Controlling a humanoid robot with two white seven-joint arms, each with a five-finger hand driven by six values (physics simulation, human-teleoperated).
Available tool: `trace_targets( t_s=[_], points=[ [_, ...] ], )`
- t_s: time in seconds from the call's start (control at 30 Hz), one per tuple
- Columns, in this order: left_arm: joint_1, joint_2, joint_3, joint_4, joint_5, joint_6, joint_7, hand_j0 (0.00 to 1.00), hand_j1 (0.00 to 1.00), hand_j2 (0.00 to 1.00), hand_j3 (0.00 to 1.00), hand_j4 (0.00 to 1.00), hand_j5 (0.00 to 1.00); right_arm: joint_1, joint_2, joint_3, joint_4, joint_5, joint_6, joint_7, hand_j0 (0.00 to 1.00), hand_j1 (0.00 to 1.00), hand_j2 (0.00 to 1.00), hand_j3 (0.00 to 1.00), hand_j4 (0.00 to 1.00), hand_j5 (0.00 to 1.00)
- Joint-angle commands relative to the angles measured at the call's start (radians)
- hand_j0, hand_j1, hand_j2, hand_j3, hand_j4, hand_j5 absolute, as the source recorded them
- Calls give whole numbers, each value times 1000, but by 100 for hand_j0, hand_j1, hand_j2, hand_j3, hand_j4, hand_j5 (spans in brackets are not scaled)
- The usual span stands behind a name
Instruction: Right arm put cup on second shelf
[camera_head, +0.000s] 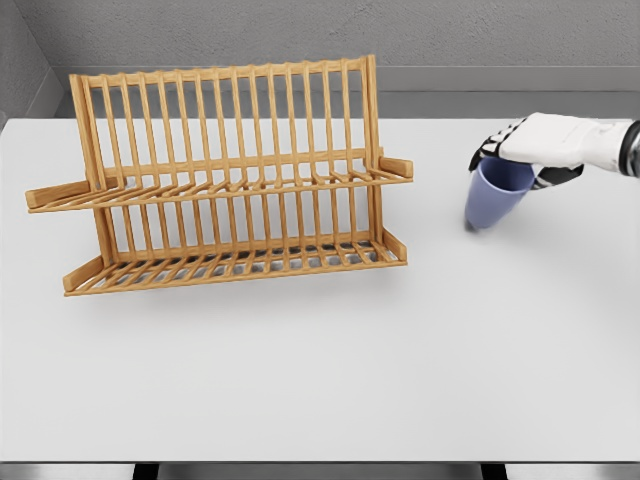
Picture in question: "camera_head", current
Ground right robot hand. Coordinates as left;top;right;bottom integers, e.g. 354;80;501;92
468;112;593;192

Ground blue cup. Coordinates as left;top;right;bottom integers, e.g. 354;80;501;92
463;157;536;231

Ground wooden dish rack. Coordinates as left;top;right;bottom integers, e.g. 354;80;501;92
25;54;415;298

